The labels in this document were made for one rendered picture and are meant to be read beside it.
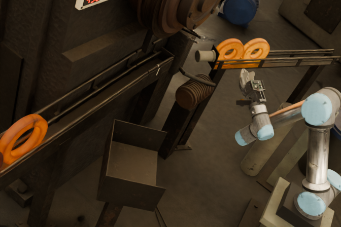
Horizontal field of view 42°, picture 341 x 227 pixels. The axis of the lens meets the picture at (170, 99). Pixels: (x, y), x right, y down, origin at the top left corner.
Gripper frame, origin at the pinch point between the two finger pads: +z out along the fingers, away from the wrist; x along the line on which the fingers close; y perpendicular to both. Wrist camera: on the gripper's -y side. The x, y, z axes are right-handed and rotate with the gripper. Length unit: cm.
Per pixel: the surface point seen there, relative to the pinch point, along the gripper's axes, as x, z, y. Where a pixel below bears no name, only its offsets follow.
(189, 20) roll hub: 48, 0, 35
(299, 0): -176, 142, -94
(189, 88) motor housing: 19.8, 0.8, -19.6
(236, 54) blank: -3.8, 13.4, -5.5
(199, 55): 16.9, 13.2, -7.8
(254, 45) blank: -11.6, 15.5, 1.0
